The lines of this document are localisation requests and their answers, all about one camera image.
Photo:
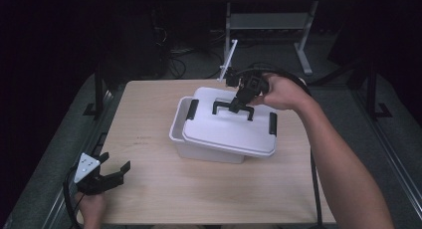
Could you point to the person's left hand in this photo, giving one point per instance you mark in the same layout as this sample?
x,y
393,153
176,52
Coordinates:
x,y
90,209

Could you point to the grey metal desk frame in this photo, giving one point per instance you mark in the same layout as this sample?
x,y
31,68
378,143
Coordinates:
x,y
265,21

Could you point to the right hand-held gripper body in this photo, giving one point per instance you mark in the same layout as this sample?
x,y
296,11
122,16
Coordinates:
x,y
250,83

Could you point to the black metal post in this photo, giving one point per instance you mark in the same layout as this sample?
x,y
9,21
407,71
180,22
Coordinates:
x,y
372,89
98,89

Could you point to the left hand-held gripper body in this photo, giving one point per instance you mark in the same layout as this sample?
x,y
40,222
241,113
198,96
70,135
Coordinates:
x,y
84,169

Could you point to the person's right hand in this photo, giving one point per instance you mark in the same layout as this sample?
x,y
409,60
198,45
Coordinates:
x,y
285,93

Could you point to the aluminium floor rail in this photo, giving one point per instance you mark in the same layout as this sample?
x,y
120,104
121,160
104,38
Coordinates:
x,y
398,156
83,149

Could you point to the white plastic storage box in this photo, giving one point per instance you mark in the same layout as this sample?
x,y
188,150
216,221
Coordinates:
x,y
179,132

